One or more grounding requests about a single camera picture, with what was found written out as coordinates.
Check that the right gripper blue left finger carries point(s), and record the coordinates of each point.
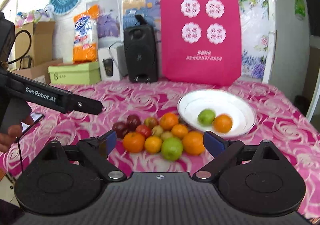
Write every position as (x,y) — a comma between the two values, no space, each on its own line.
(107,143)

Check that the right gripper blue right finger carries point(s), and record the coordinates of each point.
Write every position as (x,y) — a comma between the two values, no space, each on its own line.
(214,144)

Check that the dark red plum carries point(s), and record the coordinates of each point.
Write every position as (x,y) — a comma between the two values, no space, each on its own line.
(121,129)
(133,121)

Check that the green apple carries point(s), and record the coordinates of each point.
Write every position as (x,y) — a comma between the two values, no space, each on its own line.
(172,149)
(206,117)

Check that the small mandarin orange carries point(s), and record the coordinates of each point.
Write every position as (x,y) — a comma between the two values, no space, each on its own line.
(180,130)

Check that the red small plum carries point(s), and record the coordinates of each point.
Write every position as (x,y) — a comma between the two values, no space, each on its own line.
(144,130)

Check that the small yellow orange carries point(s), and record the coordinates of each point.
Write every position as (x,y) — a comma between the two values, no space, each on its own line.
(153,144)

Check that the longan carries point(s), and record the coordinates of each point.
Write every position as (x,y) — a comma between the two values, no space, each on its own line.
(166,135)
(157,131)

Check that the large mandarin with stem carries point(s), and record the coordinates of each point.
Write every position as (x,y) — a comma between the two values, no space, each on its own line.
(133,142)

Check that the person's left hand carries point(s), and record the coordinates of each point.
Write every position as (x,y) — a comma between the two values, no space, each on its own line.
(7,140)

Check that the white oval plate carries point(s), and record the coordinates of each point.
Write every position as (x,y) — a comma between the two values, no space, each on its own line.
(221,102)

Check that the yellow-red plum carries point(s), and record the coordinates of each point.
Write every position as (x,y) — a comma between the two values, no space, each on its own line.
(151,122)

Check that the large mandarin orange top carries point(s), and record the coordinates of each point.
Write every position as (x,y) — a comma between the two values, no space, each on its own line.
(168,121)

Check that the cardboard box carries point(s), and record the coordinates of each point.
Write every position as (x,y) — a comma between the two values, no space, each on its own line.
(40,57)

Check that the pink rose tablecloth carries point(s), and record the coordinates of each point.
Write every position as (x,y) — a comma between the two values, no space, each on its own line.
(277,120)

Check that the green shoe box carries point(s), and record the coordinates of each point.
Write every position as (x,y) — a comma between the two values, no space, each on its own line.
(75,74)

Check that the white cup box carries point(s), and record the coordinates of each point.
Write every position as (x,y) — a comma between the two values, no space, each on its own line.
(112,63)

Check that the orange tissue pack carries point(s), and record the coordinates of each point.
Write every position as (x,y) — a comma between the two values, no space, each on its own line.
(85,41)

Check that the black speaker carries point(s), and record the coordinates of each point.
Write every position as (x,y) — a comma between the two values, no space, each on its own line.
(141,52)

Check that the bedding poster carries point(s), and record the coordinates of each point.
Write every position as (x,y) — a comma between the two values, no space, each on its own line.
(109,23)

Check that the pink tote bag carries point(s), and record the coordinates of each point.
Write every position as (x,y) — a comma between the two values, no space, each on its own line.
(201,41)

